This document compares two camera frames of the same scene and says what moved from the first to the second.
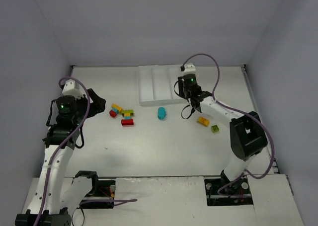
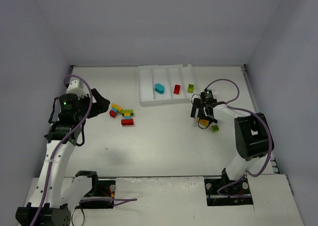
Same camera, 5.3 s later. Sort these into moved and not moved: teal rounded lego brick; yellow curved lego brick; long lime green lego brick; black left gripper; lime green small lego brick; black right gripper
Moved: teal rounded lego brick; black right gripper
Not moved: lime green small lego brick; black left gripper; yellow curved lego brick; long lime green lego brick
